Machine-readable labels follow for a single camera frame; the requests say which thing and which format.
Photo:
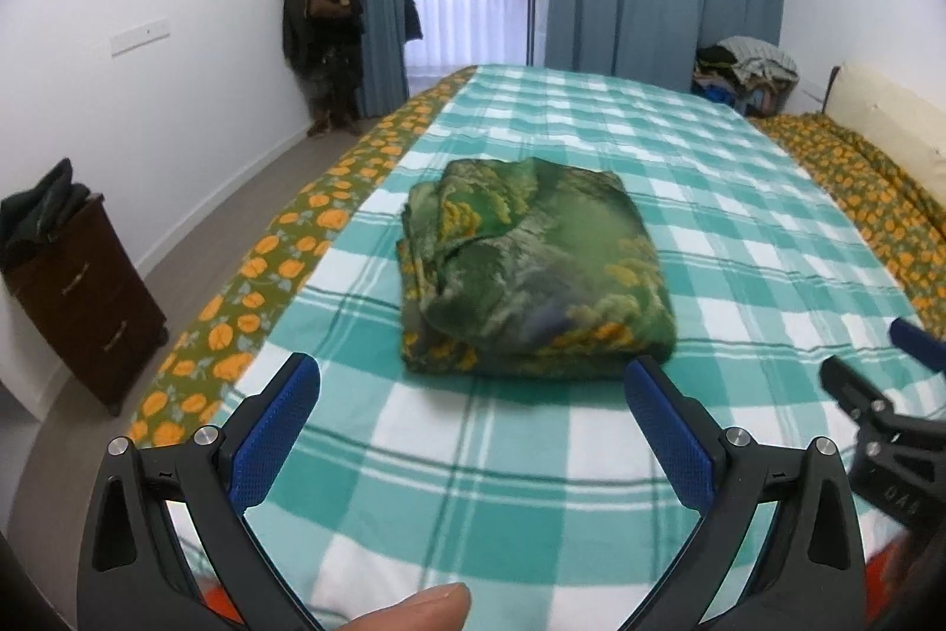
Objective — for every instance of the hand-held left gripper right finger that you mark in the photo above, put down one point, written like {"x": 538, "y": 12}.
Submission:
{"x": 669, "y": 431}

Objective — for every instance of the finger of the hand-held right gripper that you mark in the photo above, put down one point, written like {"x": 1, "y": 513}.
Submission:
{"x": 920, "y": 344}
{"x": 857, "y": 394}

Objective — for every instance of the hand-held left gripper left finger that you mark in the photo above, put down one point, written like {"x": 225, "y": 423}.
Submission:
{"x": 270, "y": 431}

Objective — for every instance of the green printed padded jacket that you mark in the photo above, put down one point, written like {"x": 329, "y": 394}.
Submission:
{"x": 547, "y": 261}

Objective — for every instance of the pile of clothes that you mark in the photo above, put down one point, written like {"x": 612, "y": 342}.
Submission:
{"x": 746, "y": 69}

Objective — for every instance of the coat stand with dark clothes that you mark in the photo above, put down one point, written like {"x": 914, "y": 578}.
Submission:
{"x": 325, "y": 10}

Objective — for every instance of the person's left hand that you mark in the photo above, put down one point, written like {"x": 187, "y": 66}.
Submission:
{"x": 421, "y": 612}

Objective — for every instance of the orange floral bed sheet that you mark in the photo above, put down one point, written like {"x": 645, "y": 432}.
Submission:
{"x": 310, "y": 217}

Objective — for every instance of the dark wooden cabinet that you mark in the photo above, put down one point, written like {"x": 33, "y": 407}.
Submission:
{"x": 89, "y": 306}

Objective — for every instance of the cream pillow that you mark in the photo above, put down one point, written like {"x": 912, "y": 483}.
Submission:
{"x": 894, "y": 121}

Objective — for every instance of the dark cloth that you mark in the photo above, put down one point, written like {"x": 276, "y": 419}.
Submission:
{"x": 41, "y": 209}

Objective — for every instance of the teal checked blanket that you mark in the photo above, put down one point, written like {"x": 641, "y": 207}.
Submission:
{"x": 591, "y": 106}

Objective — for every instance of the white wall plate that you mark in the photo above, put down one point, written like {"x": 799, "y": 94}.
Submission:
{"x": 140, "y": 37}

